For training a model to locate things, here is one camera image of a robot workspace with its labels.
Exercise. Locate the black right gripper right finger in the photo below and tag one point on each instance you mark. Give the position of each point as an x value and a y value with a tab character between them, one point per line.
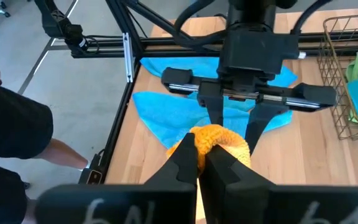
259	205

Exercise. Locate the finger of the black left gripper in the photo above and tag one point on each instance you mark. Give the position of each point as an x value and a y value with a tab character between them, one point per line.
214	105
259	124

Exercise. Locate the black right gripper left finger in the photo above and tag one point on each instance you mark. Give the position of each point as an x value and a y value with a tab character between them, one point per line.
120	205

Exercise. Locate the orange microfiber towel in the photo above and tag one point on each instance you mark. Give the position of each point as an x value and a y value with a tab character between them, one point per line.
216	137

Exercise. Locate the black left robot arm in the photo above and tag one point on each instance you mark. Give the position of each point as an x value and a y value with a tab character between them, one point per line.
250	15

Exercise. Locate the black small connector box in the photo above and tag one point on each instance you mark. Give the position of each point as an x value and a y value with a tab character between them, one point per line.
92	175

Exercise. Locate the black crossbar with silver brackets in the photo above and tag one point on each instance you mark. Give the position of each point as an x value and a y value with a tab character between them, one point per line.
128	57

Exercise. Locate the person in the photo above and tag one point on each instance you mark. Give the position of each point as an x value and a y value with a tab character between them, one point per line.
11	124

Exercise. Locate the black bracket-mounted camera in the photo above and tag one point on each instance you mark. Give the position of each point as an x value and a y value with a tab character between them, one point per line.
67	29

